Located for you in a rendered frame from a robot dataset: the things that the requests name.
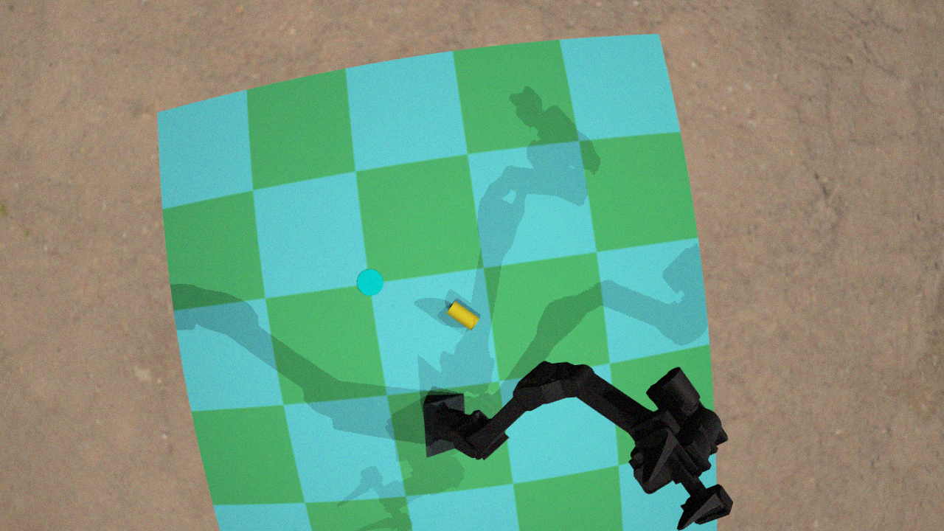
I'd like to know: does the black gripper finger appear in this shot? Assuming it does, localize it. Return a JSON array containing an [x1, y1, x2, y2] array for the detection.
[[677, 493, 723, 530], [634, 426, 678, 485]]

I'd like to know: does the yellow cylinder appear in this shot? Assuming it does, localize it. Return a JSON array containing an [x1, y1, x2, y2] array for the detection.
[[447, 302, 479, 330]]

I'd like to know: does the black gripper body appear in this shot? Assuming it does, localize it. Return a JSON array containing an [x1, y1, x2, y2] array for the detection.
[[629, 409, 733, 525]]

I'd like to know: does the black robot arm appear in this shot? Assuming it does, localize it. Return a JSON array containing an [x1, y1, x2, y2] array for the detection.
[[434, 361, 728, 494]]

